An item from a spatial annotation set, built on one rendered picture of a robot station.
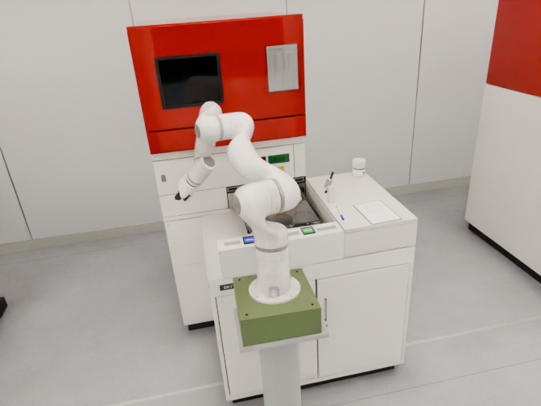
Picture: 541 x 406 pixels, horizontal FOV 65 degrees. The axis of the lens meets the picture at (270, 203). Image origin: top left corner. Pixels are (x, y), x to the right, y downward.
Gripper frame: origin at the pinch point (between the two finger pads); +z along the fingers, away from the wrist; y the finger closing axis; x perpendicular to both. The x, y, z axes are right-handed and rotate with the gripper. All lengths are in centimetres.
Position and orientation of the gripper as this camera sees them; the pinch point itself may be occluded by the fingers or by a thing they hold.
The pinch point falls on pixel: (179, 196)
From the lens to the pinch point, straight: 225.8
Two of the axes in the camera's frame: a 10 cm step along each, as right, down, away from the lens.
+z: -5.9, 5.2, 6.2
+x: 7.5, 0.8, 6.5
